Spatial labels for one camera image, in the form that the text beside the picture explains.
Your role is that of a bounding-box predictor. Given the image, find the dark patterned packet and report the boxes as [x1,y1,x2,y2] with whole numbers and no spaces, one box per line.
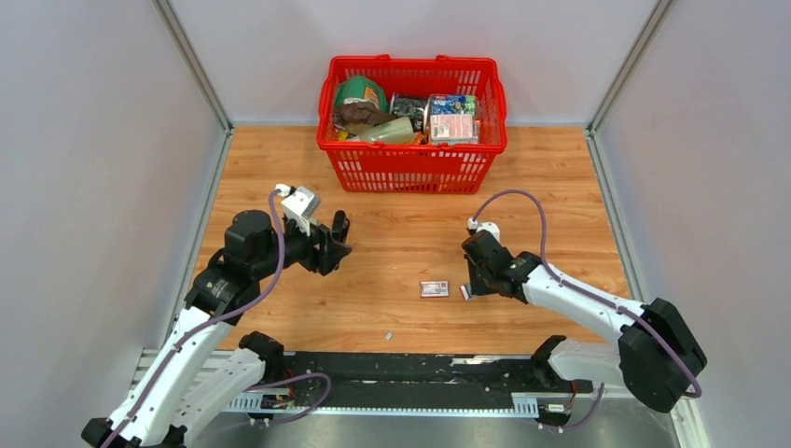
[389,93,428,133]

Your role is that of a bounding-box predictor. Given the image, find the staple box tray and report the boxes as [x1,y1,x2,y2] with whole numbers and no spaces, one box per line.
[460,284,473,301]

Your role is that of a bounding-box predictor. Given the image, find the black stapler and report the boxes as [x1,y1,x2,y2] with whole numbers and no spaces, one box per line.
[330,210,351,244]

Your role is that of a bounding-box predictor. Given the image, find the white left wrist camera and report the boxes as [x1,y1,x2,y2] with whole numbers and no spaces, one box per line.
[275,183,321,237]

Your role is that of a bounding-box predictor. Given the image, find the brown crumpled bag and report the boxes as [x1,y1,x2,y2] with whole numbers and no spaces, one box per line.
[333,101,396,128]

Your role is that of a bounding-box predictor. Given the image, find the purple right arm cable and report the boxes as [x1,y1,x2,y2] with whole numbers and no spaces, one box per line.
[470,189,704,400]

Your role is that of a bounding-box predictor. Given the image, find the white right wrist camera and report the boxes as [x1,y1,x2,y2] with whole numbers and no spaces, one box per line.
[466,217,501,242]

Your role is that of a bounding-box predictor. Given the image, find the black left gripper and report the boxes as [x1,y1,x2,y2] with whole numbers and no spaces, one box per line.
[252,215,353,280]

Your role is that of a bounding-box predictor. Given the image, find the aluminium frame rail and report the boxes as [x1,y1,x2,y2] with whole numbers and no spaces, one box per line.
[126,349,693,418]

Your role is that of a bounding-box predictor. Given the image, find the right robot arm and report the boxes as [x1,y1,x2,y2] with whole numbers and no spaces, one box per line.
[461,230,708,413]

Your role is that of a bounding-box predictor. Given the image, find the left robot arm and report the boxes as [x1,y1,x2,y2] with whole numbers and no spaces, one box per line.
[81,210,352,447]

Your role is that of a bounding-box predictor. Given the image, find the red white staple box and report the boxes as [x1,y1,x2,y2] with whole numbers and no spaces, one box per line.
[420,281,450,298]

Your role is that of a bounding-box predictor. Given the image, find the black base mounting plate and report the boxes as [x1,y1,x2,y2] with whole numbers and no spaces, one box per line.
[258,352,595,426]

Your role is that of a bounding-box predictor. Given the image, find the pink white packet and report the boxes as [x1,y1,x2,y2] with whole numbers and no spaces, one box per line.
[428,114,479,145]

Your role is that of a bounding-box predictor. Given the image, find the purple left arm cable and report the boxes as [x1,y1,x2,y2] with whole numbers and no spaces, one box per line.
[98,188,288,448]

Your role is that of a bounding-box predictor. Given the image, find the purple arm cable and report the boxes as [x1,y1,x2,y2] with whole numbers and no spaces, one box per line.
[98,188,288,448]
[470,189,704,400]

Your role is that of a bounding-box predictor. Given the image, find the green snack bag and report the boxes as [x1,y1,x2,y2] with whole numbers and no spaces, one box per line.
[334,76,389,113]

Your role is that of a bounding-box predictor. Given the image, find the pale green bottle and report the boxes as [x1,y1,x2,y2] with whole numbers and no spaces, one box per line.
[356,117,415,145]

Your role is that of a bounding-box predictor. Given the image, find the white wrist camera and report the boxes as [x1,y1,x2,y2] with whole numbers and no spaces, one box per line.
[466,217,501,242]
[275,183,321,237]

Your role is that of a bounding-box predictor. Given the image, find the red plastic shopping basket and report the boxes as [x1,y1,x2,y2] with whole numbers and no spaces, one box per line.
[316,55,507,194]

